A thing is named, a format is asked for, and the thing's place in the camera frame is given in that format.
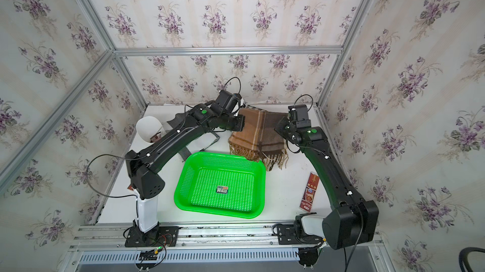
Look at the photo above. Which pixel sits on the aluminium frame rail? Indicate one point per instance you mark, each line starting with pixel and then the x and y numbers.
pixel 191 235

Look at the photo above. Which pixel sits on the white tipped cup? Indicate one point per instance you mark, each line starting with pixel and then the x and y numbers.
pixel 147 126

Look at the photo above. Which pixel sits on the right red snack packet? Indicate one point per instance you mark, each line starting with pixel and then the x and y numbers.
pixel 309 193

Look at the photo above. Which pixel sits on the green plastic basket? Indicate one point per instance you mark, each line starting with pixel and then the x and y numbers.
pixel 203 172

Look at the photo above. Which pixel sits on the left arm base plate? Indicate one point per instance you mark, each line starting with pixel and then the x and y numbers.
pixel 157 237

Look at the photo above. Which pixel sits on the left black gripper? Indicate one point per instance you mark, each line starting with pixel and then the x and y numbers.
pixel 241 123

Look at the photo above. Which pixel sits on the small circuit board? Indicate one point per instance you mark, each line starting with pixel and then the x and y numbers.
pixel 148 255

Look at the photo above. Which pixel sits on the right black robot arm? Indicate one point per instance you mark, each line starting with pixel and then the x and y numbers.
pixel 352 220

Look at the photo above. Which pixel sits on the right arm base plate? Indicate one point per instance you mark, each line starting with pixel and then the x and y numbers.
pixel 289 234

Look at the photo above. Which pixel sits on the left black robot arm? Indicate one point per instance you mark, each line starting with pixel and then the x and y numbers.
pixel 144 166

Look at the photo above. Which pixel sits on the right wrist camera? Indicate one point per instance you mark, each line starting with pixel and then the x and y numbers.
pixel 298 117

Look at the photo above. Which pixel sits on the basket label sticker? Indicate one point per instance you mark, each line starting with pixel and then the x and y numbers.
pixel 222 189

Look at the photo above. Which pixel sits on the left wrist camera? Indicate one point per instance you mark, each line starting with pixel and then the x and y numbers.
pixel 226 103

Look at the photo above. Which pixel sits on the brown plaid fringed scarf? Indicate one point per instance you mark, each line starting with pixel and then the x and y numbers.
pixel 258 141

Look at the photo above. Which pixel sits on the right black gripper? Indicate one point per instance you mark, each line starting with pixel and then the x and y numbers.
pixel 279 126

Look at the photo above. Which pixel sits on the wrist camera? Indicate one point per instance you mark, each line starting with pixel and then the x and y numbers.
pixel 298 117
pixel 226 103

